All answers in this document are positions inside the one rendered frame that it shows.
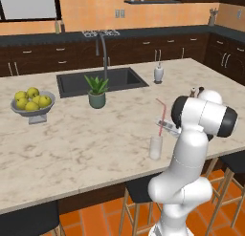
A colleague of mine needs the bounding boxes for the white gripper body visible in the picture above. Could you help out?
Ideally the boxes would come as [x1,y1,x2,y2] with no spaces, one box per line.
[155,118,182,139]

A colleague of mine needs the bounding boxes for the red straw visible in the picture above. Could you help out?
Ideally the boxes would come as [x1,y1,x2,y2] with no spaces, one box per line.
[155,97,167,138]

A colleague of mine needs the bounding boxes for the glass cup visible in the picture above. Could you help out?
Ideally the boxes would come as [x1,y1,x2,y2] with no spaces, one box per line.
[148,135,164,161]

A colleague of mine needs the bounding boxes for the white soap dispenser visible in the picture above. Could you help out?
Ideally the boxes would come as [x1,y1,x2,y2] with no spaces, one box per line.
[153,49,166,85]

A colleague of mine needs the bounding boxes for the black seat wooden stool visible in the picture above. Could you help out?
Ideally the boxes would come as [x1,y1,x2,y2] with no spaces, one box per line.
[0,200,66,236]
[204,149,245,236]
[119,172,167,236]

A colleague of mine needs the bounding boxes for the dark sink basin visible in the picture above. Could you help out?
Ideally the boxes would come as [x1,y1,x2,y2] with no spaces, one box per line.
[56,66,150,99]

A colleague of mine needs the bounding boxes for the green plant in grey pot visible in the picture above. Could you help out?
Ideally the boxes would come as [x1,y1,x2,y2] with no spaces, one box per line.
[83,75,110,110]

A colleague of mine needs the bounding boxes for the long dark base cupboard run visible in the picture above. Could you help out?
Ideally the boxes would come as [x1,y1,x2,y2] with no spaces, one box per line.
[0,32,211,78]

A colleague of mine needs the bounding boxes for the short dark base cupboard run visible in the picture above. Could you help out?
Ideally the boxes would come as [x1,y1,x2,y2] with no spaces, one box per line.
[203,32,245,87]

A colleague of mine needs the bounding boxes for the grey tap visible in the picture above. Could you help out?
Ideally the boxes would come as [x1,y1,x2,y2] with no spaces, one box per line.
[95,32,110,82]

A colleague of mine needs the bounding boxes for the pot with kitchen tools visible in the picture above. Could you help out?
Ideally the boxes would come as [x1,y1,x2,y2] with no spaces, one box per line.
[208,7,220,27]

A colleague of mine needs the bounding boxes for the hob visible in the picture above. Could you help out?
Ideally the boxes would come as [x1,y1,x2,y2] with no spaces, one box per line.
[81,29,121,38]

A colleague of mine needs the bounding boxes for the grey fruit bowl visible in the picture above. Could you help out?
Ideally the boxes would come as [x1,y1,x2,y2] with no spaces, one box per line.
[10,90,56,125]

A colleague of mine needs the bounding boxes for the window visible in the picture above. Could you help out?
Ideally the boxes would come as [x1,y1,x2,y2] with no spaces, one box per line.
[0,0,62,23]

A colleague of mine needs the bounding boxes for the grey double wall socket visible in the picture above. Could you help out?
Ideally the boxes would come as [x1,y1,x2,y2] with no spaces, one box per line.
[114,9,126,19]

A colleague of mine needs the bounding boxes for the dark wall shelf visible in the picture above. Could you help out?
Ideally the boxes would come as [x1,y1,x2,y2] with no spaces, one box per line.
[123,0,184,6]

